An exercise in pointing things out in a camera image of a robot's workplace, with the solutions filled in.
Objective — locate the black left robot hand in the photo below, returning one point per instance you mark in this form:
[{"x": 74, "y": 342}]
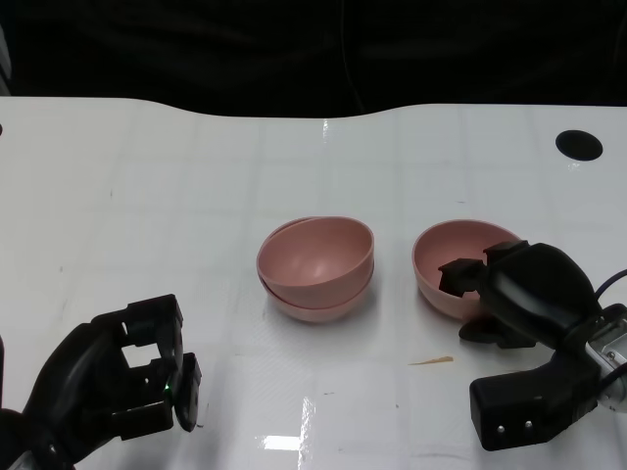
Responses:
[{"x": 83, "y": 377}]

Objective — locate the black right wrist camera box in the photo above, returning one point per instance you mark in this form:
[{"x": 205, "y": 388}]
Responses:
[{"x": 524, "y": 406}]

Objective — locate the pink plastic bowl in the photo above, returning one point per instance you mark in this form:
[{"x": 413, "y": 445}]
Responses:
[
  {"x": 318, "y": 308},
  {"x": 446, "y": 245},
  {"x": 313, "y": 252}
]

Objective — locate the small orange wood sliver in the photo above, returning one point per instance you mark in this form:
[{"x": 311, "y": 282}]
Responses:
[{"x": 433, "y": 361}]

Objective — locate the grey object at table edge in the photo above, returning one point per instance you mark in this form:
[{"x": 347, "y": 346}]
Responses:
[{"x": 4, "y": 59}]

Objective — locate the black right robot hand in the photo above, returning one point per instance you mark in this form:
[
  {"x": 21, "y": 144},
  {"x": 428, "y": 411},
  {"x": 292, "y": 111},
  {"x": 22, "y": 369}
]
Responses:
[{"x": 534, "y": 289}]

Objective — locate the black round table grommet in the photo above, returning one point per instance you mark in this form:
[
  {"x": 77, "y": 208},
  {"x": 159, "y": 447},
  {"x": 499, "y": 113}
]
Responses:
[{"x": 578, "y": 145}]

